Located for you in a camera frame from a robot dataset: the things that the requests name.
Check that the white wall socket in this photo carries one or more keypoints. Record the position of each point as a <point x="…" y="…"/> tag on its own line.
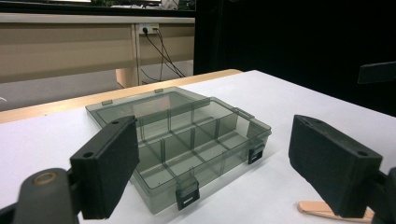
<point x="148" y="29"/>

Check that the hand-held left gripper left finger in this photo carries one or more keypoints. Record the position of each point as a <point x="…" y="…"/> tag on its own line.
<point x="106" y="169"/>

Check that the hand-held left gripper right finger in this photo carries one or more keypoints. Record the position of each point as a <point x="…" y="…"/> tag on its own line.
<point x="330" y="161"/>

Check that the dark flat bar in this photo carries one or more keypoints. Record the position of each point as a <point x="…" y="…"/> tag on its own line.
<point x="376" y="72"/>

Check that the wooden stick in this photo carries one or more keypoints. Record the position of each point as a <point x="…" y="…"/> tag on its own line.
<point x="317" y="209"/>

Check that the grey transparent compartment box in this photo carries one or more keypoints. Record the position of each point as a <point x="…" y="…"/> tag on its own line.
<point x="193" y="146"/>

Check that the beige desk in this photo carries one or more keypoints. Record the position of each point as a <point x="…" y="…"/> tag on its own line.
<point x="77" y="46"/>

